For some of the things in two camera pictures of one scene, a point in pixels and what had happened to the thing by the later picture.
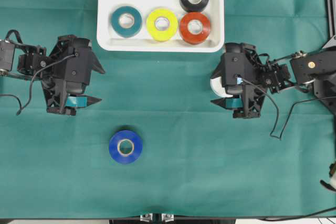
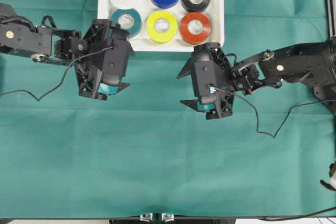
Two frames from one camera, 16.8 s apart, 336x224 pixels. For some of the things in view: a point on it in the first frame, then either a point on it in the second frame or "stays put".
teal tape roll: (126, 32) stays put
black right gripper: (241, 70) to (212, 79)
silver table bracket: (146, 217) stays put
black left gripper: (70, 75) to (104, 58)
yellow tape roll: (156, 34) stays put
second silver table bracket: (167, 217) stays put
